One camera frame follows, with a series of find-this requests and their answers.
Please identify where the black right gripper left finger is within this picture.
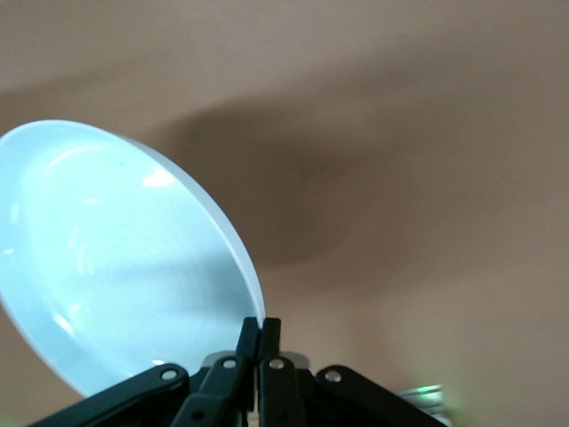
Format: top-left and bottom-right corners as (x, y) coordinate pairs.
(26, 317), (261, 427)

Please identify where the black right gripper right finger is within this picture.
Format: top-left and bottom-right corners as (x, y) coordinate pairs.
(257, 317), (450, 427)

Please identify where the light blue round plate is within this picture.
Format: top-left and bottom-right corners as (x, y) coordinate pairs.
(0, 117), (267, 399)

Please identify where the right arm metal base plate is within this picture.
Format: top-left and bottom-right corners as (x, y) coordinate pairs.
(393, 383), (448, 417)

